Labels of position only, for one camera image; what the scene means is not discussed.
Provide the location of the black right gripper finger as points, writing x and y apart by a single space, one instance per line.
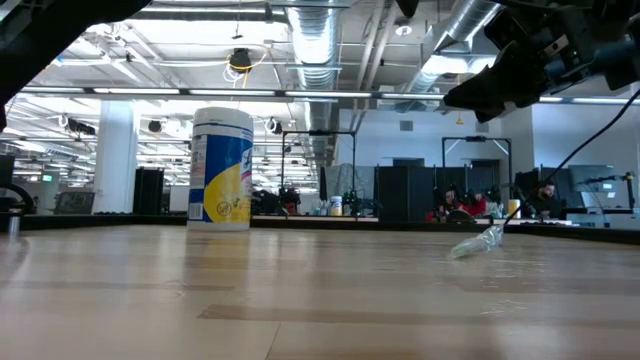
510 80

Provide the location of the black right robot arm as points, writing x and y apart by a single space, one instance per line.
632 10

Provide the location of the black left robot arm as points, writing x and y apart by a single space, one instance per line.
40 40

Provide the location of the person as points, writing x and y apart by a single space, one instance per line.
477 206
547 202
445 205

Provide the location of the yellow background canister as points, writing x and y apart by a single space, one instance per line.
514 209

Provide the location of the black partition panels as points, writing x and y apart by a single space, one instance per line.
405 195

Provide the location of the green wrapped toothbrush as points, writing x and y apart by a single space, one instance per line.
475 245

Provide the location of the grey draped cloth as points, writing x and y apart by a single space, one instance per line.
350 180

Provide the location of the white background wipes canister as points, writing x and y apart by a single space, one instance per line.
336 206

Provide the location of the background robot arms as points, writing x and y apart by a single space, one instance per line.
275 200

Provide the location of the disinfecting wipes canister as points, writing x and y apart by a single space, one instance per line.
220 170

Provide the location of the overhead rig crossbar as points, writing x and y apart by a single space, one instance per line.
185 91

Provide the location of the black tall cabinet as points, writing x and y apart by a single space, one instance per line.
148 192

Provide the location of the white round pillar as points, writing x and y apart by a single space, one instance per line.
115 160

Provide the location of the dark background monitor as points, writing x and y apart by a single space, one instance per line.
75 202

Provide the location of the black gantry frame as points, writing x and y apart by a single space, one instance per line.
475 138
320 133

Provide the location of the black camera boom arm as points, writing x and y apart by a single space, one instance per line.
631 192

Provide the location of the black overhead camera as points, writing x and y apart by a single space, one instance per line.
241 60

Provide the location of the black aluminium table frame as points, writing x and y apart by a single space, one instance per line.
150 220

